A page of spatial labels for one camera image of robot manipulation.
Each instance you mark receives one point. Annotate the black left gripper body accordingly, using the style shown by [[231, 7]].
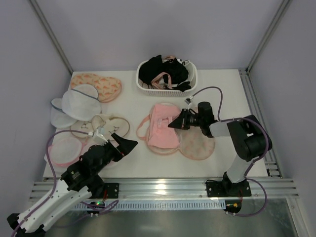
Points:
[[116, 151]]

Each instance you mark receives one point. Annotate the tulip print laundry bag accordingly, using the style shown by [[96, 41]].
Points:
[[108, 88], [192, 143]]

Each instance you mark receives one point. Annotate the black garment in basket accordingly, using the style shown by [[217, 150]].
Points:
[[144, 76]]

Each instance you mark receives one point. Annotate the left aluminium frame post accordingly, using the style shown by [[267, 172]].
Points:
[[50, 33]]

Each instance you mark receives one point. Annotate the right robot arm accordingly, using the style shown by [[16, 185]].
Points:
[[250, 141]]

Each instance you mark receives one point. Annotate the cream round laundry bag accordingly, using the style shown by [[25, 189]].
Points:
[[112, 123]]

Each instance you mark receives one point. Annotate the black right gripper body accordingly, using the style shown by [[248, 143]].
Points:
[[185, 120]]

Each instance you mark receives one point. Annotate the right aluminium frame post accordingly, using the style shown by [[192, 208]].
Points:
[[269, 32]]

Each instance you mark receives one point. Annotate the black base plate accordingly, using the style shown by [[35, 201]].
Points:
[[109, 190], [225, 188]]

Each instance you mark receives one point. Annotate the pink trimmed white laundry bag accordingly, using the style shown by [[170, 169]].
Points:
[[68, 150]]

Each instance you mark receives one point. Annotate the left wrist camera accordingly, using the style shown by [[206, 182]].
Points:
[[99, 136]]

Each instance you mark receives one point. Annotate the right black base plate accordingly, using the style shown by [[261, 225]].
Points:
[[225, 188]]

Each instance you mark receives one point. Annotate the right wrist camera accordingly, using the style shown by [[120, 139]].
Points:
[[189, 101]]

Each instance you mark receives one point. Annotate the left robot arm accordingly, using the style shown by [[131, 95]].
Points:
[[79, 182]]

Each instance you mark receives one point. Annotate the slotted cable duct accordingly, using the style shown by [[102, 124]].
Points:
[[153, 205]]

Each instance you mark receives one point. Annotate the white mesh laundry bag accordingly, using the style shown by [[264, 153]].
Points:
[[77, 104]]

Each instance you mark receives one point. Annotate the aluminium frame post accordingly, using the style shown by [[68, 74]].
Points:
[[269, 32], [50, 33]]

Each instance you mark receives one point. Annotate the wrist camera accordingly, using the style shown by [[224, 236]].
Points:
[[99, 136], [189, 101]]

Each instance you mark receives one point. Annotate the aluminium mounting rail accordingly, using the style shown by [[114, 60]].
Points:
[[192, 188]]

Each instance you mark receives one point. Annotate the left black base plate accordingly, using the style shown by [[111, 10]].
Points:
[[109, 190]]

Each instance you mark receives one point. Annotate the pink trimmed bra in basket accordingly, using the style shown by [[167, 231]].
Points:
[[167, 72]]

